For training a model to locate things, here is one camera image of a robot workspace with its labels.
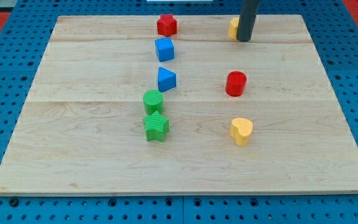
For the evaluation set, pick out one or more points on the yellow hexagon block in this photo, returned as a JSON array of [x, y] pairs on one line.
[[233, 28]]

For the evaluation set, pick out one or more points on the green star block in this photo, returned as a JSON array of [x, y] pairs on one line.
[[156, 126]]

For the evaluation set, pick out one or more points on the green cylinder block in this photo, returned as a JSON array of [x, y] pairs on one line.
[[153, 101]]

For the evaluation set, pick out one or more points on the blue triangle block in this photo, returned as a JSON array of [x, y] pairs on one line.
[[166, 79]]

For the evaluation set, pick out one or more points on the light wooden board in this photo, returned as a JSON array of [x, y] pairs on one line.
[[81, 130]]

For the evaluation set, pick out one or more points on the yellow heart block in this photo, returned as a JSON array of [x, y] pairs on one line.
[[240, 130]]

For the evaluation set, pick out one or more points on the red cylinder block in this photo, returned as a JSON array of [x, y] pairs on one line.
[[235, 84]]

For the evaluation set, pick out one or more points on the blue cube block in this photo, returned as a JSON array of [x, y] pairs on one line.
[[164, 49]]

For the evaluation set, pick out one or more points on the red star block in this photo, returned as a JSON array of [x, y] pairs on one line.
[[167, 25]]

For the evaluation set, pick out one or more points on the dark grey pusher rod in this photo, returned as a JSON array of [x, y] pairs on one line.
[[247, 20]]

